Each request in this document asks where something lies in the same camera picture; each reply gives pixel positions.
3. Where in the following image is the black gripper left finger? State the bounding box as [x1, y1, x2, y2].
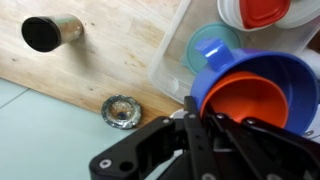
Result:
[88, 95, 223, 180]

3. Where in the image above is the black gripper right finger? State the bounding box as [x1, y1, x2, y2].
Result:
[202, 105, 320, 180]

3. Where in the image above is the orange plastic cup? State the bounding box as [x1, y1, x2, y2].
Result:
[199, 70, 290, 129]

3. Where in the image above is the blue plastic cup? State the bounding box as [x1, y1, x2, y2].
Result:
[189, 37, 320, 136]

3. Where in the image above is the clear plastic case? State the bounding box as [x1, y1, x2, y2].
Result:
[147, 0, 320, 105]

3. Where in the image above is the round glass dish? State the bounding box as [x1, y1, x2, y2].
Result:
[100, 94, 143, 131]

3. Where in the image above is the teal round lid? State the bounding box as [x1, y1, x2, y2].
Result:
[180, 22, 243, 76]

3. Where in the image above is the red lidded container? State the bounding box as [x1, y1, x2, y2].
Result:
[239, 0, 292, 30]

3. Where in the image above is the white plastic container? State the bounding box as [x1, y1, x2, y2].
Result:
[216, 0, 320, 33]

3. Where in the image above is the glass jar with black lid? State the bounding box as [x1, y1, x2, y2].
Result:
[21, 13, 85, 53]

